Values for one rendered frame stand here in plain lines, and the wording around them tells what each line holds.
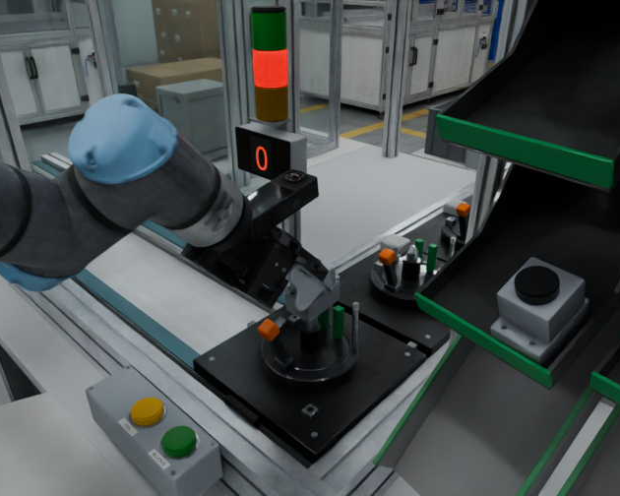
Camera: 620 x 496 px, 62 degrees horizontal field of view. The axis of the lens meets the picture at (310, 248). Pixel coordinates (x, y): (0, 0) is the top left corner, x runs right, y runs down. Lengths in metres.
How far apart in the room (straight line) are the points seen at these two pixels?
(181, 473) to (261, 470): 0.09
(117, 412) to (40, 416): 0.21
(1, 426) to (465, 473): 0.67
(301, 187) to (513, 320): 0.28
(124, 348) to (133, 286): 0.25
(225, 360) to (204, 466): 0.16
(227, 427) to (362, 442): 0.17
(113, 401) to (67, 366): 0.26
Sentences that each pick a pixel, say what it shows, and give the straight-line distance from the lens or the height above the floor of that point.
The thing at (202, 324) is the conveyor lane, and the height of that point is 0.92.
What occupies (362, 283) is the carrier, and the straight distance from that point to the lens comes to 0.92.
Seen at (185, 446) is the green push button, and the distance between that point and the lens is 0.66.
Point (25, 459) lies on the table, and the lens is 0.88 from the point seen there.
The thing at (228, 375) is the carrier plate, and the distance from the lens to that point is 0.74.
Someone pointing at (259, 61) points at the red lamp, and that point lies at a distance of 0.79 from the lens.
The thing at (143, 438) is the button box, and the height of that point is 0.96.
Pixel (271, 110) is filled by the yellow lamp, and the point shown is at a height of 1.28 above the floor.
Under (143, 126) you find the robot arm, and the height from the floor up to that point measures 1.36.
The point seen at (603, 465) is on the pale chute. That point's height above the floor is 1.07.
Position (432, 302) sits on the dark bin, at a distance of 0.46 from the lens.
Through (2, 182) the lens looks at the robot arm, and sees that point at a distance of 0.43.
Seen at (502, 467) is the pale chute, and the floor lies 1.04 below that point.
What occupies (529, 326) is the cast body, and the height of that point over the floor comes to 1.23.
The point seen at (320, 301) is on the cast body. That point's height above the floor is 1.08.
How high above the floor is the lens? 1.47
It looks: 29 degrees down
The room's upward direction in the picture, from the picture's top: straight up
